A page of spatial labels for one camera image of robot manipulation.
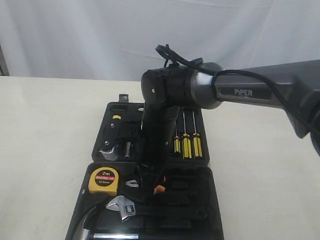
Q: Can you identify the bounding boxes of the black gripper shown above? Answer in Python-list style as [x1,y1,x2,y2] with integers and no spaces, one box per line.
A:
[119,103,180,168]

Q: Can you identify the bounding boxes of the yellow utility knife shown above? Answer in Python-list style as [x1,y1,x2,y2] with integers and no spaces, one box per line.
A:
[112,115,122,120]

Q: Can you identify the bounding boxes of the orange black combination pliers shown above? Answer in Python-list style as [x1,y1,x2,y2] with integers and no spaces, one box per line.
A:
[125,179,166,195]

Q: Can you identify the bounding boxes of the yellow tape measure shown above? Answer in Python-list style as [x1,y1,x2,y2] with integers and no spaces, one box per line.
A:
[88,167,120,197]

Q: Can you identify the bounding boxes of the black plastic tool case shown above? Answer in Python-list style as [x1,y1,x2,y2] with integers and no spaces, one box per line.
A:
[66,94,224,240]

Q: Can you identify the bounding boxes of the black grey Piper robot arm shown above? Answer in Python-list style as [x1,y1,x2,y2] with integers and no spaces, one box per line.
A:
[137,60,320,167]

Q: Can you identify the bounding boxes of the small yellow black screwdriver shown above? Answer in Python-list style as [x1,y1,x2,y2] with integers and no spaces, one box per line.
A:
[173,123,181,154]

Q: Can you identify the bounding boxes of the middle yellow black screwdriver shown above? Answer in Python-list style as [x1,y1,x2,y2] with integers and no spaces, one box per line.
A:
[182,111,192,159]

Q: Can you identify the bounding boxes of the right yellow black screwdriver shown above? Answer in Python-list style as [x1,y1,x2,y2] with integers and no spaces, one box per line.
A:
[192,111,203,158]

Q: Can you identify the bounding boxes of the white backdrop curtain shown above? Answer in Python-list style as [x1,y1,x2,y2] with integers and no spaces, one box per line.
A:
[0,0,320,81]

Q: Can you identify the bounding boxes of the steel claw hammer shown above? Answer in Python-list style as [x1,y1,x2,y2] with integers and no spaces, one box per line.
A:
[71,205,139,240]

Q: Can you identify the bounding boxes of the clear handle tester screwdriver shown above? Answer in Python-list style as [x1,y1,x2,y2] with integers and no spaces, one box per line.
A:
[124,142,131,158]

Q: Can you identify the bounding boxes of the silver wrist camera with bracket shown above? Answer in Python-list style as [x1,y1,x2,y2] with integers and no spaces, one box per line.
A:
[99,120,121,162]

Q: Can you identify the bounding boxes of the adjustable wrench black handle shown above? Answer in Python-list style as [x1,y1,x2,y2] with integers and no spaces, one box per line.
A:
[105,195,208,222]

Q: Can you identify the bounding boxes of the black braided cable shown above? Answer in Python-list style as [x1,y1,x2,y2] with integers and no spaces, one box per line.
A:
[155,44,320,135]

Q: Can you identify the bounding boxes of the black metal tripod frame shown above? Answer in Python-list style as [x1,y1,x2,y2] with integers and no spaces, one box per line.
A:
[0,46,10,76]

